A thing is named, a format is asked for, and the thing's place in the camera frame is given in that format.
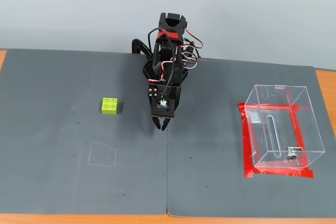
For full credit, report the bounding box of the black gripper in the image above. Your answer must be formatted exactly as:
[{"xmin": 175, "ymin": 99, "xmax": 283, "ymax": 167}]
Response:
[{"xmin": 147, "ymin": 81, "xmax": 183, "ymax": 131}]

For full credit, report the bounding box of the green lego block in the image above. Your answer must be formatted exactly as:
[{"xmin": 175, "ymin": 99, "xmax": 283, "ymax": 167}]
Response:
[{"xmin": 101, "ymin": 97, "xmax": 123, "ymax": 116}]

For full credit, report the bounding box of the transparent acrylic box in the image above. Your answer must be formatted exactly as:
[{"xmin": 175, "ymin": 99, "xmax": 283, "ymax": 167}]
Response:
[{"xmin": 244, "ymin": 84, "xmax": 326, "ymax": 168}]

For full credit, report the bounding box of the metal box lock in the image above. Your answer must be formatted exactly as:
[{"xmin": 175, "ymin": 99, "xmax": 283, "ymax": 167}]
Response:
[{"xmin": 285, "ymin": 146, "xmax": 304, "ymax": 160}]

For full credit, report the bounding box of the gray mat with red tape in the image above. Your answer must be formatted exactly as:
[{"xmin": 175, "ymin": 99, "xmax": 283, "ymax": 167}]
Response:
[{"xmin": 166, "ymin": 57, "xmax": 336, "ymax": 219}]

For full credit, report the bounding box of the black table clamp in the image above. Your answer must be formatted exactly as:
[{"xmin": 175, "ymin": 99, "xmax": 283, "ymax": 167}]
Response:
[{"xmin": 131, "ymin": 38, "xmax": 152, "ymax": 57}]

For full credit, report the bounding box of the gray mat with chalk square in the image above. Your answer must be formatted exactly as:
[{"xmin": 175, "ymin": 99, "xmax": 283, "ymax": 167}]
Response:
[{"xmin": 0, "ymin": 48, "xmax": 169, "ymax": 215}]

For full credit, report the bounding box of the red tape band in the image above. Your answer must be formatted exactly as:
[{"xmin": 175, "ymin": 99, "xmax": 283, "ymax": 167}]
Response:
[{"xmin": 156, "ymin": 30, "xmax": 180, "ymax": 40}]

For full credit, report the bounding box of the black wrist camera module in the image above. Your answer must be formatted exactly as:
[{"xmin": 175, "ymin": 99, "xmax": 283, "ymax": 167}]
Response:
[{"xmin": 151, "ymin": 97, "xmax": 176, "ymax": 119}]

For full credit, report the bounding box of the black camera cable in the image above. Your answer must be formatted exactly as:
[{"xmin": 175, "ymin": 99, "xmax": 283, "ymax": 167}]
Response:
[{"xmin": 147, "ymin": 27, "xmax": 177, "ymax": 98}]

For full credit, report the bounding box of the red white servo wire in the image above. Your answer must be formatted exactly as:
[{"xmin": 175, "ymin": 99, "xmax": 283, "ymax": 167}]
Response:
[
  {"xmin": 148, "ymin": 60, "xmax": 176, "ymax": 83},
  {"xmin": 176, "ymin": 28, "xmax": 205, "ymax": 71}
]

